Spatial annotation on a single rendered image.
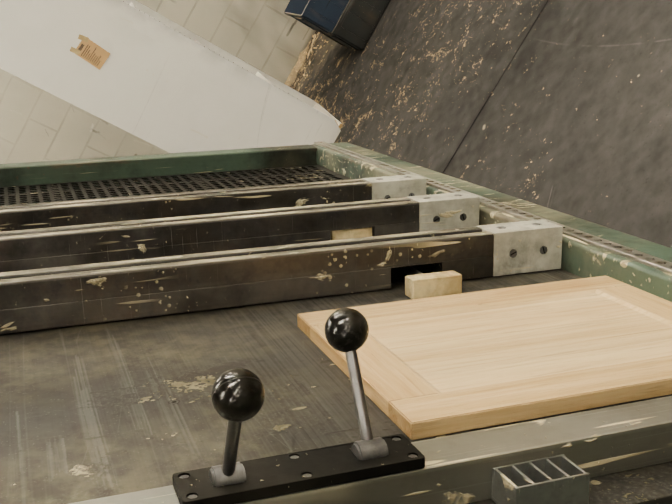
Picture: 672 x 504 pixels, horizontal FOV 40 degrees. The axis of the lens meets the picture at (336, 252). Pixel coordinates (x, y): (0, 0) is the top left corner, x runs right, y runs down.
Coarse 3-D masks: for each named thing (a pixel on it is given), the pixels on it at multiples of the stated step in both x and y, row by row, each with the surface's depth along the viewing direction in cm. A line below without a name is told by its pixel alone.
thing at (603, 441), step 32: (576, 416) 84; (608, 416) 84; (640, 416) 84; (448, 448) 79; (480, 448) 79; (512, 448) 78; (544, 448) 79; (576, 448) 80; (608, 448) 81; (640, 448) 82; (384, 480) 74; (416, 480) 75; (448, 480) 76; (480, 480) 77
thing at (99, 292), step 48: (336, 240) 141; (384, 240) 142; (432, 240) 140; (480, 240) 143; (528, 240) 146; (0, 288) 120; (48, 288) 122; (96, 288) 125; (144, 288) 127; (192, 288) 129; (240, 288) 131; (288, 288) 134; (336, 288) 137; (384, 288) 139
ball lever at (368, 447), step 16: (336, 320) 77; (352, 320) 77; (336, 336) 77; (352, 336) 77; (352, 352) 78; (352, 368) 77; (352, 384) 77; (368, 416) 76; (368, 432) 76; (352, 448) 76; (368, 448) 75; (384, 448) 75
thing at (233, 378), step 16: (240, 368) 65; (224, 384) 64; (240, 384) 64; (256, 384) 64; (224, 400) 64; (240, 400) 63; (256, 400) 64; (224, 416) 64; (240, 416) 64; (224, 464) 70; (240, 464) 72; (224, 480) 71; (240, 480) 71
